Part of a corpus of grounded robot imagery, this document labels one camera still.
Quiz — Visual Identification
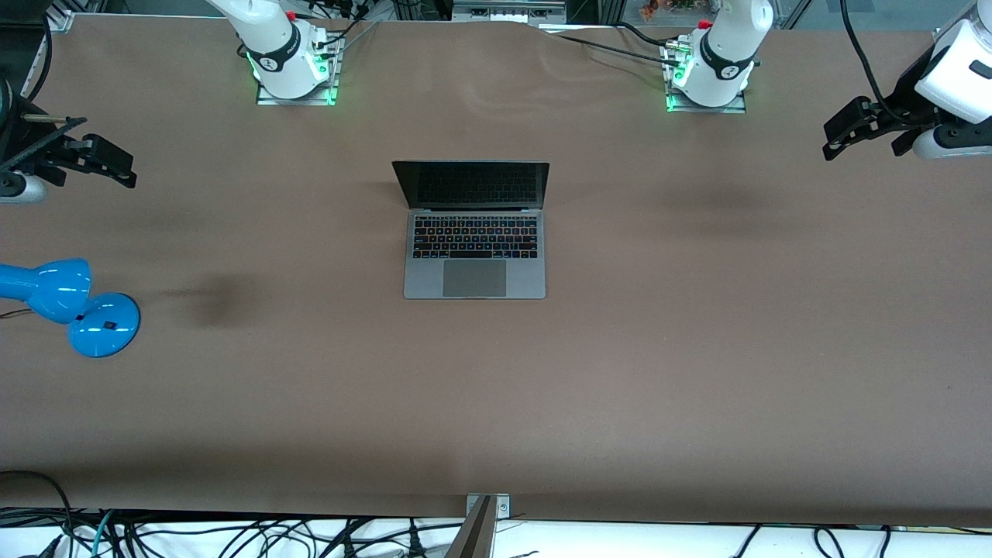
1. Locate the grey laptop computer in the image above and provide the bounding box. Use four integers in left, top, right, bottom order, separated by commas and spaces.
391, 160, 551, 301

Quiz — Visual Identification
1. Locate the blue desk lamp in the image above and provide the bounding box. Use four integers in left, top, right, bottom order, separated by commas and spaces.
0, 258, 142, 359

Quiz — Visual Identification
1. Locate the grey power strip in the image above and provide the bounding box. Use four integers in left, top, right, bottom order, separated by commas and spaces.
452, 0, 568, 25

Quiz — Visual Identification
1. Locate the white sheet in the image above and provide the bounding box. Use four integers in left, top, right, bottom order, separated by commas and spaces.
0, 516, 992, 558

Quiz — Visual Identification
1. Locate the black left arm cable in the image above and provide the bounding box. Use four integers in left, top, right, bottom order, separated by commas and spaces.
840, 0, 943, 129

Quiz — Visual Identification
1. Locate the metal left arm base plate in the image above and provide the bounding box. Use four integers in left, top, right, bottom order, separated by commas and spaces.
661, 39, 749, 115

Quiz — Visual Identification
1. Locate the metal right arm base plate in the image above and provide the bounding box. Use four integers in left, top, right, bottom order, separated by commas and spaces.
256, 33, 343, 107

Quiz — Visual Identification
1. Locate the short black table cable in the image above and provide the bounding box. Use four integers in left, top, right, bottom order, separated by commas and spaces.
616, 21, 684, 50

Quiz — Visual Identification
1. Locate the long black table cable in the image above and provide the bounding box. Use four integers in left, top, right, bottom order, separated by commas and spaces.
552, 33, 684, 69

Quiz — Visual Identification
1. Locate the black looped floor cable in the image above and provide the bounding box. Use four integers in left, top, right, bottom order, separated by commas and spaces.
0, 470, 76, 558

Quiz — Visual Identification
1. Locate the teal floor cable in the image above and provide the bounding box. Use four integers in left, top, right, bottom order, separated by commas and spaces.
90, 509, 119, 558

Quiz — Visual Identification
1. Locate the brown camera mount post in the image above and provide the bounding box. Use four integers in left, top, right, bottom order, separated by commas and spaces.
446, 493, 512, 558

